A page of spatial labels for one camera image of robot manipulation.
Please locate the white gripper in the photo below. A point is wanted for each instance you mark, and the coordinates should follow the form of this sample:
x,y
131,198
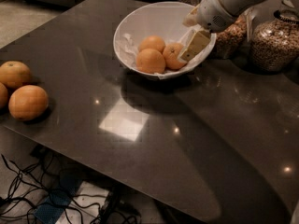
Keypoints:
x,y
209,13

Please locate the orange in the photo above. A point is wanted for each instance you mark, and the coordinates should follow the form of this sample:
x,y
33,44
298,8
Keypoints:
x,y
170,53
150,61
28,102
14,74
152,42
3,95

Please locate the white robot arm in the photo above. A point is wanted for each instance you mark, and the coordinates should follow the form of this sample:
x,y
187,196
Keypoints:
x,y
215,16

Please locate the white bowl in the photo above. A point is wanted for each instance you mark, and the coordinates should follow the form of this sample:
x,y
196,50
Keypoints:
x,y
149,19

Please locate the glass jar of nuts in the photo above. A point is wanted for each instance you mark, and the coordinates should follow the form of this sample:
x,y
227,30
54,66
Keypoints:
x,y
228,41

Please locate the white paper liner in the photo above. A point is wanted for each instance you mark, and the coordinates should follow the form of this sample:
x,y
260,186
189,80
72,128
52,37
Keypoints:
x,y
127,48

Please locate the round jar of cereal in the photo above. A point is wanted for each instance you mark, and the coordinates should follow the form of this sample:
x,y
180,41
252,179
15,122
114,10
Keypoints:
x,y
275,44

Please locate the orange on table front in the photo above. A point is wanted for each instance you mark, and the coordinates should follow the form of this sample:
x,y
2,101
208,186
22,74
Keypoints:
x,y
28,102

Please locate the orange on table back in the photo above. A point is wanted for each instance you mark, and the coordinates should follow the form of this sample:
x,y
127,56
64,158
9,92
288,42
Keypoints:
x,y
14,74

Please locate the blue box on floor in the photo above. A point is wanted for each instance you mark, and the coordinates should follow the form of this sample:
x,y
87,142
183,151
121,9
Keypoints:
x,y
58,200

